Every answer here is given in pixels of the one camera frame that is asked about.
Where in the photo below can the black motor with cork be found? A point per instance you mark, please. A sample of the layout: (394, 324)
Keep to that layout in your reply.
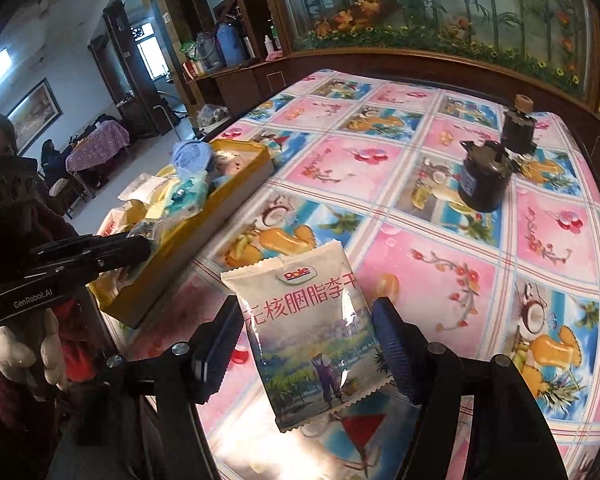
(518, 128)

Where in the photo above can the black cylindrical motor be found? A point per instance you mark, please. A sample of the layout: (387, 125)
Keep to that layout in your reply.
(485, 175)

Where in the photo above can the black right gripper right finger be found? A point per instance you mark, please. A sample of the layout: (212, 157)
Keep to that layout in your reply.
(509, 436)

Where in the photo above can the blue cartoon tissue pack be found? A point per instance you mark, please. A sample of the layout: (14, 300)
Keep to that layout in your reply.
(188, 197)

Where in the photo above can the white red text glove pack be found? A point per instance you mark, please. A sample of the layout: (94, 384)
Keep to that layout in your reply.
(118, 220)

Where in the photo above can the framed wall picture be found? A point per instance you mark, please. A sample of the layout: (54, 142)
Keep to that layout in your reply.
(34, 114)

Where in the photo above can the white Dole snack bag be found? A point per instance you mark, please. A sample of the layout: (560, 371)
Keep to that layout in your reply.
(310, 333)

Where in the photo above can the blue fluffy towel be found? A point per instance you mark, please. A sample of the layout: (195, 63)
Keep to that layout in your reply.
(190, 157)

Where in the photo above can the colourful patterned tablecloth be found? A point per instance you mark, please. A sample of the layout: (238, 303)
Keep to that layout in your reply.
(374, 164)

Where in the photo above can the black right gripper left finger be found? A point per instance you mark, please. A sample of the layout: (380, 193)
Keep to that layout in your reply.
(145, 411)

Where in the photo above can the white gloved left hand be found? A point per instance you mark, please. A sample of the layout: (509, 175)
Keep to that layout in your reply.
(16, 357)

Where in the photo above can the blue thermos jug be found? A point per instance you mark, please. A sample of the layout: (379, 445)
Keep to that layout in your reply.
(229, 41)

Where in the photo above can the flower landscape glass panel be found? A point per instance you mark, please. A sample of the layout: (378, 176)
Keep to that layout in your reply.
(548, 40)

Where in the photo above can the purple cloth dining table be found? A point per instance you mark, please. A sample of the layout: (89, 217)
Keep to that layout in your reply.
(101, 145)

